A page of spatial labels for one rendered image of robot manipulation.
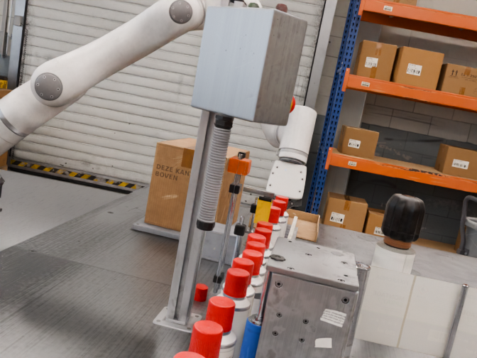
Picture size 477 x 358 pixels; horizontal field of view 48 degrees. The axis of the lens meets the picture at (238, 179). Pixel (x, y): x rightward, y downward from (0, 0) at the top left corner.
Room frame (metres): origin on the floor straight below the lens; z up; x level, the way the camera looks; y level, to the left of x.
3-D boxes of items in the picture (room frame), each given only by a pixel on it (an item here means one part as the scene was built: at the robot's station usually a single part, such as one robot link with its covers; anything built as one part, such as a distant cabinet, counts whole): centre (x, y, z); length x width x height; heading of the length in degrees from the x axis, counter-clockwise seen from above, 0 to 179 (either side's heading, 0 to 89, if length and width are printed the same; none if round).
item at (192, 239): (1.07, 0.07, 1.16); 0.04 x 0.04 x 0.67; 82
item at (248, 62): (1.00, 0.02, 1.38); 0.17 x 0.10 x 0.19; 47
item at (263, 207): (1.10, -0.06, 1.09); 0.03 x 0.01 x 0.06; 82
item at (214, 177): (0.94, 0.04, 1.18); 0.04 x 0.04 x 0.21
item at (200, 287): (1.20, 0.04, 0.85); 0.03 x 0.03 x 0.03
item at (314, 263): (0.66, -0.11, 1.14); 0.14 x 0.11 x 0.01; 172
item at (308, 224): (2.08, -0.22, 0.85); 0.30 x 0.26 x 0.04; 172
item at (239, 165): (1.09, -0.03, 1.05); 0.10 x 0.04 x 0.33; 82
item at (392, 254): (1.13, -0.37, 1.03); 0.09 x 0.09 x 0.30
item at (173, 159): (1.80, 0.13, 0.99); 0.30 x 0.24 x 0.27; 167
